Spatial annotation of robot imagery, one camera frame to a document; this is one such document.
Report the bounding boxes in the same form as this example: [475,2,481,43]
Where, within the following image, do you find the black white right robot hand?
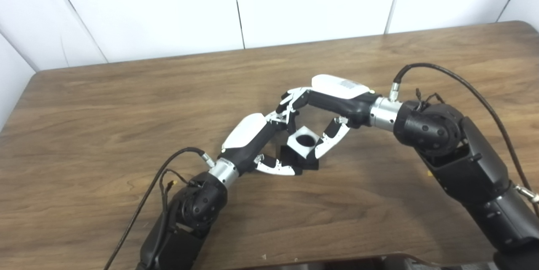
[276,74,379,160]

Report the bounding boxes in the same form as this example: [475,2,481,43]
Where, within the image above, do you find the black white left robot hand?
[220,109,304,176]

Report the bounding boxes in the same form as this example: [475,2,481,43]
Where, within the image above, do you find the black peg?
[279,133,320,172]

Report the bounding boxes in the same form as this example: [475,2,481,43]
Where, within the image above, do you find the white square piece with hole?
[287,125,320,158]

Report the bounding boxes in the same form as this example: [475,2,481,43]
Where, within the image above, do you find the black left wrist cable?
[103,147,216,270]

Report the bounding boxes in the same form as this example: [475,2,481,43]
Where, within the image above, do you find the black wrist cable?
[390,63,539,217]
[103,147,216,270]

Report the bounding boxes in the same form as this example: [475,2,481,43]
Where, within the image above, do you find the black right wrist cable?
[390,63,539,217]

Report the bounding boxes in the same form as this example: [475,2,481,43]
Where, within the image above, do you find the thin left arm wires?
[159,169,199,221]

